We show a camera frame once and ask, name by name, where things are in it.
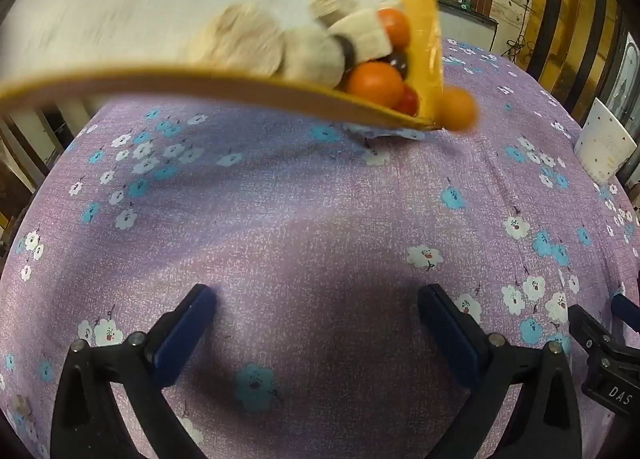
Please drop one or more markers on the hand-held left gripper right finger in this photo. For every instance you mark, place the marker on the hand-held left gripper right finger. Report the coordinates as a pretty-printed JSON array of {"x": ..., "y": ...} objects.
[{"x": 449, "y": 334}]

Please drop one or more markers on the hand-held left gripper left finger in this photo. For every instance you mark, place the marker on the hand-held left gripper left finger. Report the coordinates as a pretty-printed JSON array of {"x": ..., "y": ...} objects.
[{"x": 186, "y": 334}]

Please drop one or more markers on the orange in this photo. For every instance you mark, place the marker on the orange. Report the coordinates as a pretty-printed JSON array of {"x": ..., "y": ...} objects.
[
  {"x": 376, "y": 84},
  {"x": 456, "y": 109},
  {"x": 395, "y": 28}
]

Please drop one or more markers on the dark round plum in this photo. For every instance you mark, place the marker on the dark round plum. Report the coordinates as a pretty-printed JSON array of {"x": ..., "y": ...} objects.
[{"x": 397, "y": 63}]

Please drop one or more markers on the small red fruit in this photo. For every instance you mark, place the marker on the small red fruit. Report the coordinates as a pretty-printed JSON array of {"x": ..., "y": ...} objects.
[{"x": 408, "y": 100}]

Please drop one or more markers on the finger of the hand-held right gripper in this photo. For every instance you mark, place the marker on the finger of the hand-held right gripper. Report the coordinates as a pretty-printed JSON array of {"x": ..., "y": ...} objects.
[
  {"x": 612, "y": 364},
  {"x": 627, "y": 306}
]

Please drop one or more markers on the white foam tray yellow tape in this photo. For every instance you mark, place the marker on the white foam tray yellow tape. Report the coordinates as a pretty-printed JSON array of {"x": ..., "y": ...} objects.
[{"x": 125, "y": 14}]

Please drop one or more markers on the white cup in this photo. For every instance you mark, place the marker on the white cup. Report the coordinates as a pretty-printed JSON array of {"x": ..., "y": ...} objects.
[{"x": 602, "y": 141}]

